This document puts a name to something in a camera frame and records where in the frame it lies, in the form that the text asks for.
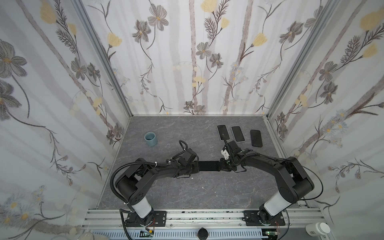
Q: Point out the black mounting plate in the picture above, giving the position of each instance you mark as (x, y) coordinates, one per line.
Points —
(154, 218)
(252, 218)

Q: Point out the black phone case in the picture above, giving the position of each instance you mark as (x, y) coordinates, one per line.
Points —
(256, 138)

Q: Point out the light blue case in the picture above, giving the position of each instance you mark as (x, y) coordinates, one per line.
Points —
(238, 134)
(223, 132)

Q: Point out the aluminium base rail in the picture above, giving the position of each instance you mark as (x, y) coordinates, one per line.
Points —
(184, 224)

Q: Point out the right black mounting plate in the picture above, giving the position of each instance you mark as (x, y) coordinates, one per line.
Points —
(252, 218)

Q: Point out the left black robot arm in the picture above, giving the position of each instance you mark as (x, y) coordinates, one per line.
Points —
(131, 182)

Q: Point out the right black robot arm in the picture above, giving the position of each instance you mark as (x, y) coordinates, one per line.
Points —
(292, 179)

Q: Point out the white round cap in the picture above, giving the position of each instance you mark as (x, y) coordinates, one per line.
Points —
(318, 229)

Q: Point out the black knob on rail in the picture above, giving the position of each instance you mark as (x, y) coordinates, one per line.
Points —
(202, 234)

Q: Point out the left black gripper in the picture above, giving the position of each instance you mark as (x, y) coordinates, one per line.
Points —
(196, 170)

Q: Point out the teal ceramic cup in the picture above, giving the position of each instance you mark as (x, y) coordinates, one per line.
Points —
(151, 139)

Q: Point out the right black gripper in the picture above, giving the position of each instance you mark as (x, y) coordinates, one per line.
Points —
(227, 163)

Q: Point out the black phone blue edge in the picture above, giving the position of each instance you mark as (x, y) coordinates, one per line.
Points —
(209, 166)

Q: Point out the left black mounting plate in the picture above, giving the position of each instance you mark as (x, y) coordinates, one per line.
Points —
(154, 218)

